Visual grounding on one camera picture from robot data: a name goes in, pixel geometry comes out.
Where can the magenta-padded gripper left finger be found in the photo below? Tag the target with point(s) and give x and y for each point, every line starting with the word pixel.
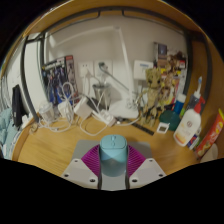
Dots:
pixel 78 171

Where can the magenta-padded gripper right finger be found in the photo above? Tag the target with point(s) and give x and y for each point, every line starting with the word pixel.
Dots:
pixel 148 171

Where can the light blue computer mouse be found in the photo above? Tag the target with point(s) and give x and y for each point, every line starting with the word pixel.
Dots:
pixel 113 156

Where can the small white desk clock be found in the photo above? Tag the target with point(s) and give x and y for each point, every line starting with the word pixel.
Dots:
pixel 163 128

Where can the dark green container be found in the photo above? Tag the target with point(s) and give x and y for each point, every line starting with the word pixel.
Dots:
pixel 170 119

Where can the white pump lotion bottle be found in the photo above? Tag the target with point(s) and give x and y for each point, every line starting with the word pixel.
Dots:
pixel 186 128

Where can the white power strip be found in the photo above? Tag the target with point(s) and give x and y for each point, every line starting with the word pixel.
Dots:
pixel 105 117

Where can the white mug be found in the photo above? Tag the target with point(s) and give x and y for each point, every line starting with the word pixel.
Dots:
pixel 210 155

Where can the white power adapter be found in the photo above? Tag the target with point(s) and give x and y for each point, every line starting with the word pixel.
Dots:
pixel 82 107

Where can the white desk lamp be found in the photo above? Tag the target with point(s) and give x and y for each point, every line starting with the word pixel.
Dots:
pixel 125 110

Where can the clear domed plastic container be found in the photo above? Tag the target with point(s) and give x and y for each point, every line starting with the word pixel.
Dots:
pixel 46 112

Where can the red yellow chips can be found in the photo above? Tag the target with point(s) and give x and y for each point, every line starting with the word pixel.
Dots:
pixel 211 136

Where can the metal cup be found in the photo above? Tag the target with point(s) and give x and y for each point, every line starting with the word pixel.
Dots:
pixel 101 95

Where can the teal blanket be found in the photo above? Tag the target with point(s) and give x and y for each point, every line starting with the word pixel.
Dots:
pixel 5 130

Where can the brown tree creature figurine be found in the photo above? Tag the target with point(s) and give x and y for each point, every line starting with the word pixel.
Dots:
pixel 153 86

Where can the black backpack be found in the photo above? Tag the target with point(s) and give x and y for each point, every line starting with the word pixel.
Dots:
pixel 18 105

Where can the robot model kit box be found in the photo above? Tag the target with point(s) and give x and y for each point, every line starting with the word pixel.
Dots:
pixel 58 80

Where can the colourful printed box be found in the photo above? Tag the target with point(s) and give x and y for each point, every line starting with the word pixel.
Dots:
pixel 173 63

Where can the grey metal desk frame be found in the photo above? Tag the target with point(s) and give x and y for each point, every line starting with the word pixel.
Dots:
pixel 28 93

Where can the white wall box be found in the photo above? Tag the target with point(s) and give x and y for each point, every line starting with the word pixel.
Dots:
pixel 143 69

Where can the white wall socket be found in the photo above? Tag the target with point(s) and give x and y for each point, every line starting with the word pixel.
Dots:
pixel 86 69
pixel 108 65

